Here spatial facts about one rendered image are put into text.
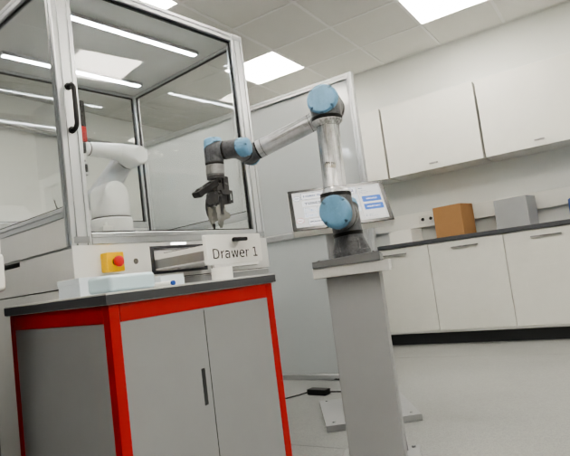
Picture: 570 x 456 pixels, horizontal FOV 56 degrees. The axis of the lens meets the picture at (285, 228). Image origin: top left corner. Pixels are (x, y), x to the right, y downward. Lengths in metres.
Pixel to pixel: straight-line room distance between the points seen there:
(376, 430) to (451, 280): 2.79
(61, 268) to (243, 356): 0.79
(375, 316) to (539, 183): 3.50
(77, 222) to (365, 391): 1.20
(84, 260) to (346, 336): 0.98
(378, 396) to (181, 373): 0.82
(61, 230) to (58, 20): 0.78
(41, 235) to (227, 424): 1.05
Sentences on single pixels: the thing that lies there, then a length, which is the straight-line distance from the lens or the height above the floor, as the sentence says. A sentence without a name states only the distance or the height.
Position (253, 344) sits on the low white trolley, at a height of 0.55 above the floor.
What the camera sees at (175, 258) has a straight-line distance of 2.09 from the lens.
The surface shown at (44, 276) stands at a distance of 2.20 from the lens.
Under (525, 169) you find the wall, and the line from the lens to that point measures 5.32.
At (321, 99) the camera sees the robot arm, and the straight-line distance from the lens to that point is 2.01.
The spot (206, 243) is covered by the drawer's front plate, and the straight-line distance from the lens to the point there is 1.93.
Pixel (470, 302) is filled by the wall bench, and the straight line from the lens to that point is 4.69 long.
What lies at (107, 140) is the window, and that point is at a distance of 2.20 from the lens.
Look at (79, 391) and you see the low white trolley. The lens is 1.55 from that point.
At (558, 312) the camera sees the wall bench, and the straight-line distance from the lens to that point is 4.59.
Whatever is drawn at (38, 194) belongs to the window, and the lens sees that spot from 2.28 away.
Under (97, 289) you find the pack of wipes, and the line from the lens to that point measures 1.44.
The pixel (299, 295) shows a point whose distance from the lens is 3.83.
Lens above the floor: 0.75
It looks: 5 degrees up
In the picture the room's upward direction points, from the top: 7 degrees counter-clockwise
